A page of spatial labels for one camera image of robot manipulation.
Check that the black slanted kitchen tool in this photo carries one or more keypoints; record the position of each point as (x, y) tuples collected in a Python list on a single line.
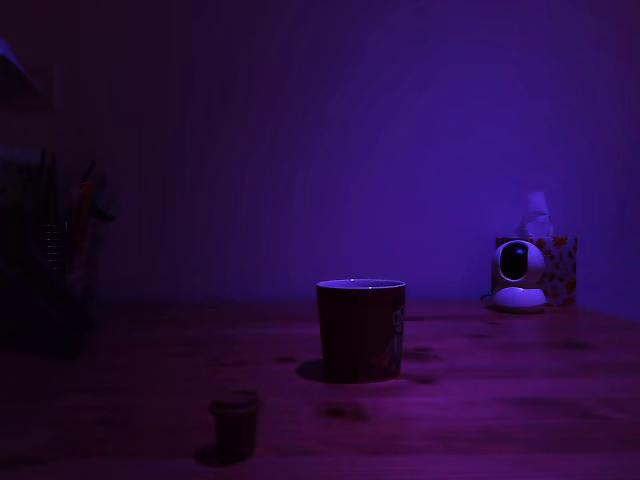
[(90, 171)]

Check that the red ceramic mug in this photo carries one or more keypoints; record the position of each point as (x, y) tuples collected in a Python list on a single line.
[(360, 335)]

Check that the red kitchen tool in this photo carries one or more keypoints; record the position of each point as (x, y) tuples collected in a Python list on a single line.
[(86, 200)]

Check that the dark brown coffee capsule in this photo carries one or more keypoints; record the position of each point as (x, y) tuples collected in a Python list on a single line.
[(235, 430)]

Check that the floral tissue box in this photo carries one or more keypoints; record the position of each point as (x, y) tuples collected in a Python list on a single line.
[(562, 270)]

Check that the small white round camera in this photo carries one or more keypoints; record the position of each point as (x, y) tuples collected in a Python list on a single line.
[(520, 297)]

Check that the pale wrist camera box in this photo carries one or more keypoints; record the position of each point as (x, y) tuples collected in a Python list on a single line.
[(12, 70)]

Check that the white tissue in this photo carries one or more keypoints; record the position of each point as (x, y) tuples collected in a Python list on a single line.
[(536, 215)]

